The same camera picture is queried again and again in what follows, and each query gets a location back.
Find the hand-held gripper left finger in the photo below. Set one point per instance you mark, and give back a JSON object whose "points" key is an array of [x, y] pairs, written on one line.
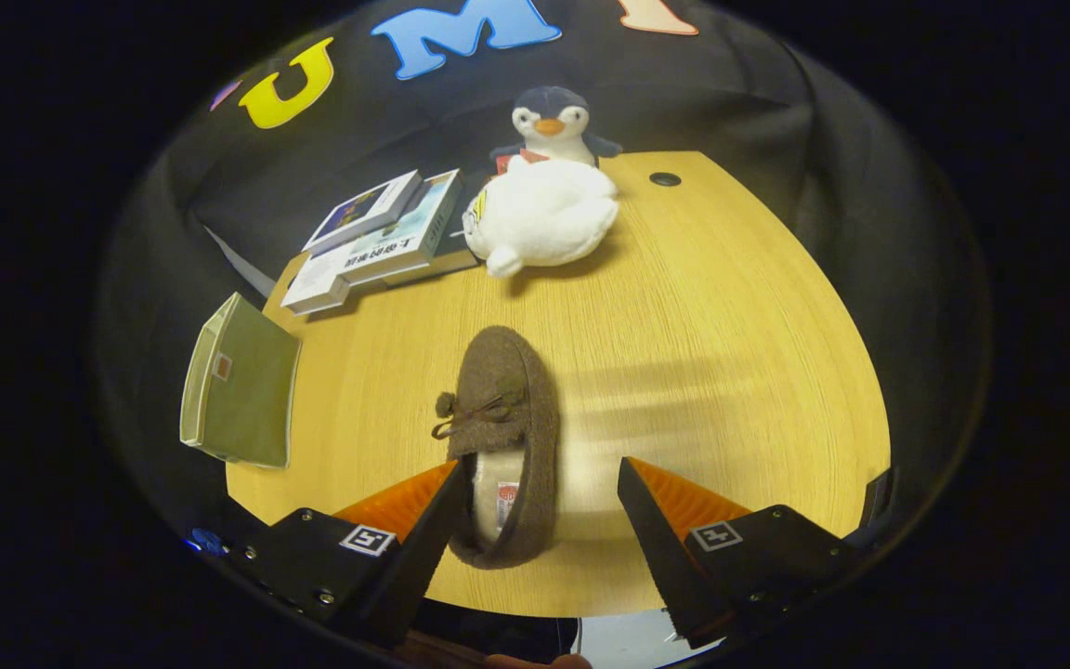
{"points": [[419, 557]]}

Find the dark grey book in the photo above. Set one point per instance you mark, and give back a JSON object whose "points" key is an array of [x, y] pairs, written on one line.
{"points": [[442, 267]]}

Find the white seal plush toy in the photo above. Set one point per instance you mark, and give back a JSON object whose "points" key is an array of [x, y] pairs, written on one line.
{"points": [[544, 218]]}

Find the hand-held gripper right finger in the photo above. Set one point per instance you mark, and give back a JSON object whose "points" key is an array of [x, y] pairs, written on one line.
{"points": [[660, 557]]}

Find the book with blue picture cover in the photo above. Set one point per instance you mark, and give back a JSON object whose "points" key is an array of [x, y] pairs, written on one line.
{"points": [[363, 209]]}

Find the blue crumpled cloth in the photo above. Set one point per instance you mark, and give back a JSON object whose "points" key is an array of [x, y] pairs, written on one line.
{"points": [[208, 541]]}

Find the brown fuzzy moccasin shoe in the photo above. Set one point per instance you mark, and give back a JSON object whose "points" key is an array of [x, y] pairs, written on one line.
{"points": [[507, 372]]}

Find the beige fabric storage box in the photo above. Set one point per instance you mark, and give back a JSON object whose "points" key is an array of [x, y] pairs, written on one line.
{"points": [[242, 386]]}

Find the navy penguin plush toy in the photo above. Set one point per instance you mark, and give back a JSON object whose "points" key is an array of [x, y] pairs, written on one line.
{"points": [[551, 121]]}

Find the white book with pale cover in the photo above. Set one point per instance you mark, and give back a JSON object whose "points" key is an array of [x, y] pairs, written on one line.
{"points": [[377, 255]]}

